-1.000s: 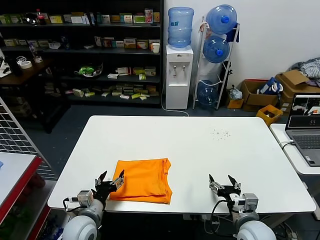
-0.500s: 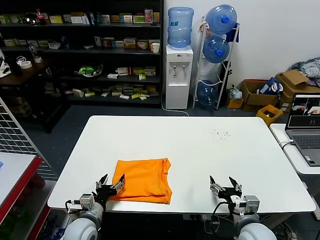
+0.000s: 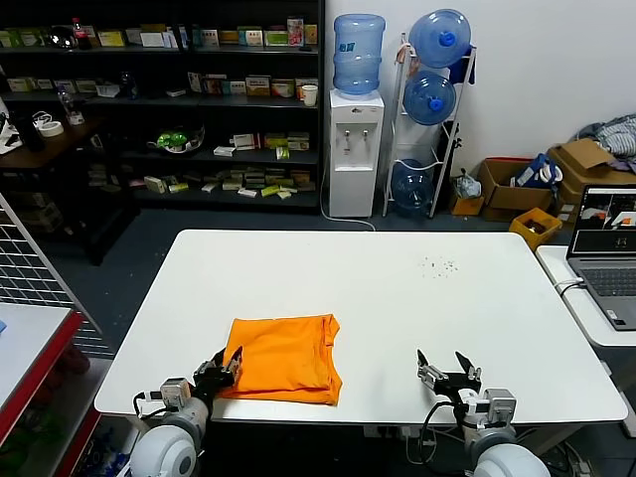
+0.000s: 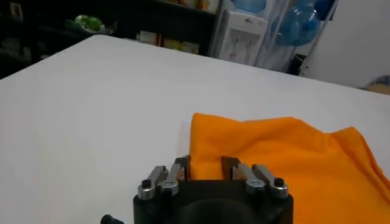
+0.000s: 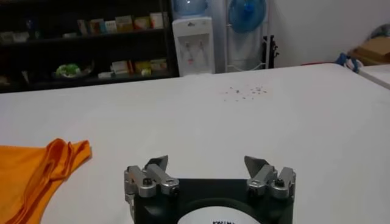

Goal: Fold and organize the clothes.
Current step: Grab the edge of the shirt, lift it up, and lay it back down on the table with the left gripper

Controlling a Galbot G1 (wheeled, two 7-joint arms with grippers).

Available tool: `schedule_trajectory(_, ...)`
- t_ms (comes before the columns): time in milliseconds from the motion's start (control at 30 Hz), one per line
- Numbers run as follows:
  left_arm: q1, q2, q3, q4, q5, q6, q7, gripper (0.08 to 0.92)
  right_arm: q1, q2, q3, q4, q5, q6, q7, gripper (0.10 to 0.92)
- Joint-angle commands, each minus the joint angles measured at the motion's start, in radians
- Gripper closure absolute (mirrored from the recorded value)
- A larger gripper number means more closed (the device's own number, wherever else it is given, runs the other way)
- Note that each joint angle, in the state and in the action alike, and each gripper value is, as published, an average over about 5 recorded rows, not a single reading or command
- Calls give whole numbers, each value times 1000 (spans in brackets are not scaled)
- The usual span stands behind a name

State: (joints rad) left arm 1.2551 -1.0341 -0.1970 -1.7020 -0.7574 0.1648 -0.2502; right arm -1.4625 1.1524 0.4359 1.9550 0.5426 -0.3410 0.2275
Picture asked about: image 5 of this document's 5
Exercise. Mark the orange t-shirt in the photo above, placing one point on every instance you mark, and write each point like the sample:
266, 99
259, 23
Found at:
21, 176

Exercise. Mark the green and white bowl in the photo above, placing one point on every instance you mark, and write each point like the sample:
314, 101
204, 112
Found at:
70, 70

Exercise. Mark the white metal jug rack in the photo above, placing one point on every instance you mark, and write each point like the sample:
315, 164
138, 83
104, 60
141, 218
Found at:
262, 48

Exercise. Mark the black shelving unit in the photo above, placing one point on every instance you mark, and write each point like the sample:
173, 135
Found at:
91, 48

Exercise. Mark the blue and white bag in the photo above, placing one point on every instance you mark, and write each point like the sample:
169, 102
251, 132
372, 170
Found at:
348, 62

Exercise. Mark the white side table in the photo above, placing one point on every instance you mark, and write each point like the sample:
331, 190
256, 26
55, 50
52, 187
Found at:
377, 76

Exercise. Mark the upright blue water jug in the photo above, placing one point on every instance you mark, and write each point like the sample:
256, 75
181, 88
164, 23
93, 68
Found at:
190, 6

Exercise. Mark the white water dispenser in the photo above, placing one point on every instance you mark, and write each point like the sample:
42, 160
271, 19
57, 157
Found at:
193, 33

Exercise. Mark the stacked brown cardboard boxes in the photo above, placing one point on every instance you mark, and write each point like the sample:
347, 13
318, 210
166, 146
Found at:
374, 50

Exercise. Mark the black tripod stand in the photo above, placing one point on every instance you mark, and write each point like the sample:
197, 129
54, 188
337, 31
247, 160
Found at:
271, 51

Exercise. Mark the red and white box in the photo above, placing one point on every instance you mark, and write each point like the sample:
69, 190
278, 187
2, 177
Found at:
120, 67

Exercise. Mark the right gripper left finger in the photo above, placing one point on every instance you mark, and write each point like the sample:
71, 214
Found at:
158, 179

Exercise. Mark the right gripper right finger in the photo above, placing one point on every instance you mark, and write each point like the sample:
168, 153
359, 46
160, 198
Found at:
268, 181

